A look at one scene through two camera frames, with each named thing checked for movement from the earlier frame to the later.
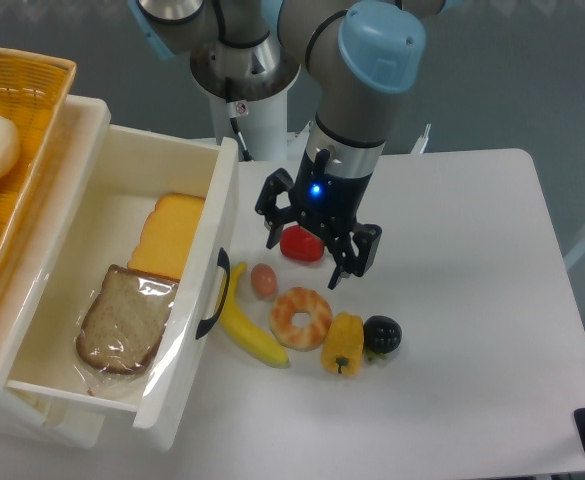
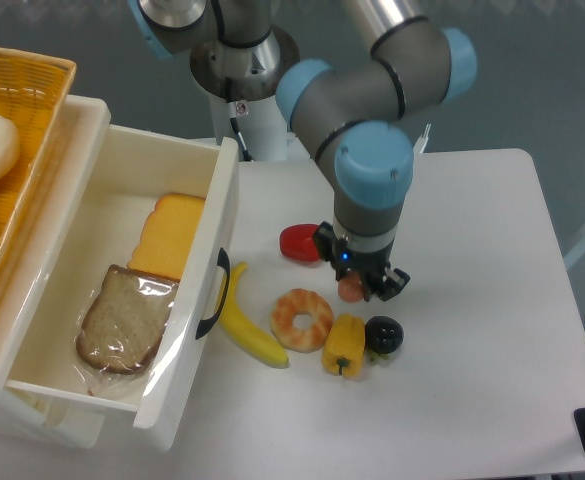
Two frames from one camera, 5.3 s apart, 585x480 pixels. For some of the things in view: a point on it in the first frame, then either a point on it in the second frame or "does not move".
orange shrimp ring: (301, 300) does not move
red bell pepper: (301, 245) does not move
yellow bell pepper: (343, 346) does not move
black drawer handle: (204, 325) does not move
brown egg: (264, 281) → (350, 287)
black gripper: (328, 201) → (379, 279)
